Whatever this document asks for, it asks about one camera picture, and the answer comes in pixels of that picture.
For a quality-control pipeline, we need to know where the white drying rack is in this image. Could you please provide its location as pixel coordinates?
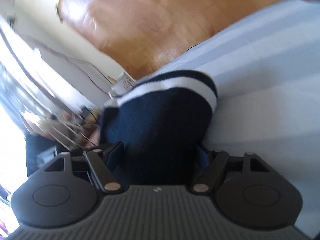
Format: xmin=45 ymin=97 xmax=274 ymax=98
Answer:
xmin=43 ymin=119 xmax=99 ymax=150

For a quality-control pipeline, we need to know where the black device box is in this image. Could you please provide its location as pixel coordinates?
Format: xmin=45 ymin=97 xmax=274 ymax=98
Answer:
xmin=25 ymin=134 xmax=68 ymax=177

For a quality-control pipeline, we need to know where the white enamel mug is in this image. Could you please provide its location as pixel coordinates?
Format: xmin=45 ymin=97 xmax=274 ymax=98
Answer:
xmin=108 ymin=72 xmax=136 ymax=98

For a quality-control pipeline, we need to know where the striped light blue bedsheet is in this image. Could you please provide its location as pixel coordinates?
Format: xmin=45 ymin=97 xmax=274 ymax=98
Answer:
xmin=134 ymin=0 xmax=320 ymax=240

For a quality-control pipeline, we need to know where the wood pattern vinyl mat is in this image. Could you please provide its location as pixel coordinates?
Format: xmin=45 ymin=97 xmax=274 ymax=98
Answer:
xmin=57 ymin=0 xmax=281 ymax=78

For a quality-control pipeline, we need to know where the red wall cable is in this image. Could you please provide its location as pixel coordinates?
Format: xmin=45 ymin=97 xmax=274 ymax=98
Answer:
xmin=24 ymin=35 xmax=118 ymax=95

